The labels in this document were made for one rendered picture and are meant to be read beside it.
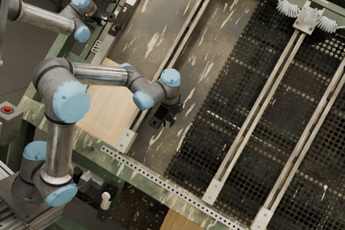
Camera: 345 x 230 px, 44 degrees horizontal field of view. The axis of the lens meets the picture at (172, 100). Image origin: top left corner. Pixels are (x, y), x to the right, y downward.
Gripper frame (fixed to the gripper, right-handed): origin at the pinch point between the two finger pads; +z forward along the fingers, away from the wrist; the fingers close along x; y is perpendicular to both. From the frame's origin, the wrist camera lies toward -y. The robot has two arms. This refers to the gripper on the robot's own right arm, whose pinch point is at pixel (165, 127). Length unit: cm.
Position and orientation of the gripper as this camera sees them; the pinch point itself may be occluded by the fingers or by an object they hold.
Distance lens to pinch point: 189.8
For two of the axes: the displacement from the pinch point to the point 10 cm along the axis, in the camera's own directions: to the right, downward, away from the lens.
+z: -0.4, 5.8, 8.2
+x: -7.7, -5.3, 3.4
